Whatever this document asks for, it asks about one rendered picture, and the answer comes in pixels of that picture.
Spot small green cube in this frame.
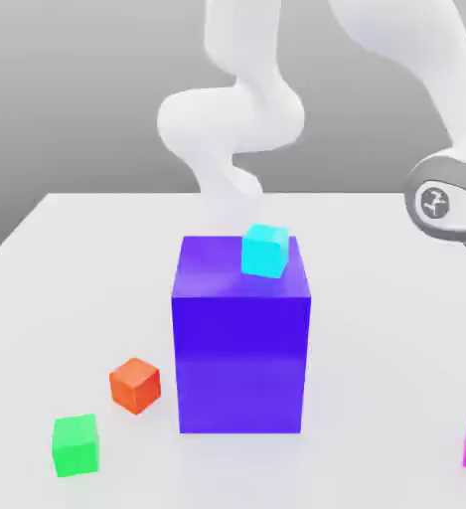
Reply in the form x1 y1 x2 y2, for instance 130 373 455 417
51 413 100 479

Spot small cyan cube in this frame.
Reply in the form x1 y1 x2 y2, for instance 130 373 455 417
240 223 290 280

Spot small orange cube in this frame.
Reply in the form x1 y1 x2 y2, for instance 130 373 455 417
108 356 162 417

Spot large purple box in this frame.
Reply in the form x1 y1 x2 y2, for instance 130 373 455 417
171 235 312 435

